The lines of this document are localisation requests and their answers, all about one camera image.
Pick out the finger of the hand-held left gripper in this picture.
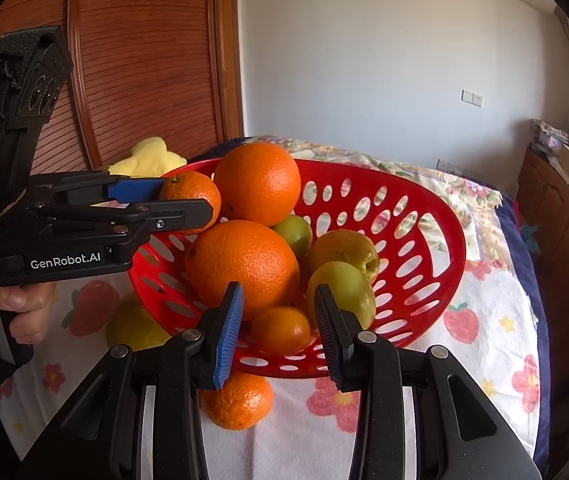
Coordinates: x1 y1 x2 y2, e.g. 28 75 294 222
27 170 170 202
28 198 214 251

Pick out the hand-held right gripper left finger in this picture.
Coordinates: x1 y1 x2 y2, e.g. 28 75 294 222
17 281 245 480

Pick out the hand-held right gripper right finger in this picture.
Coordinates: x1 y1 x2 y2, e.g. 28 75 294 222
313 284 543 480

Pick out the small mandarin orange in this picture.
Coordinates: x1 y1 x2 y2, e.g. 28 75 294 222
250 306 312 356

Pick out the large orange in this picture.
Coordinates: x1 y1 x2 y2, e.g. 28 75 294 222
185 220 301 322
213 142 302 227

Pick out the red perforated plastic basket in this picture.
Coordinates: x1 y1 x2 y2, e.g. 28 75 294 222
128 157 467 379

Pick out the person's left hand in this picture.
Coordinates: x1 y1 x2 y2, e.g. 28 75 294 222
0 277 58 347

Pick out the yellow plush toy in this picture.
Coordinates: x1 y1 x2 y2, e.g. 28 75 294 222
108 136 188 178

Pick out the yellow-green pear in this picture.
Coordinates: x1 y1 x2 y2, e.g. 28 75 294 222
306 261 377 328

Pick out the yellow pear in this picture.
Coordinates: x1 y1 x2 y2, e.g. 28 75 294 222
306 229 380 286

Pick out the yellow-green citrus fruit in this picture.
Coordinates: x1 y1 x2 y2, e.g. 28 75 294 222
104 290 172 353

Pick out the green citrus fruit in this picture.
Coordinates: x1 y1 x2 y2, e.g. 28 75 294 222
270 215 313 257

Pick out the wooden slatted wardrobe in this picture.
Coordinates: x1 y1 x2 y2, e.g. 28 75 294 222
0 0 245 181

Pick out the white strawberry print blanket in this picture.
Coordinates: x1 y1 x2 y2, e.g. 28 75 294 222
0 225 540 480

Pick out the navy blue bedsheet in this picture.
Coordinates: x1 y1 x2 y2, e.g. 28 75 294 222
495 192 553 471

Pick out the wooden cabinet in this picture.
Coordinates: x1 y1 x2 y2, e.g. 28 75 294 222
515 147 569 361

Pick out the patterned folded cloth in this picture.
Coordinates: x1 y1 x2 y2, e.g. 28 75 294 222
532 119 569 156

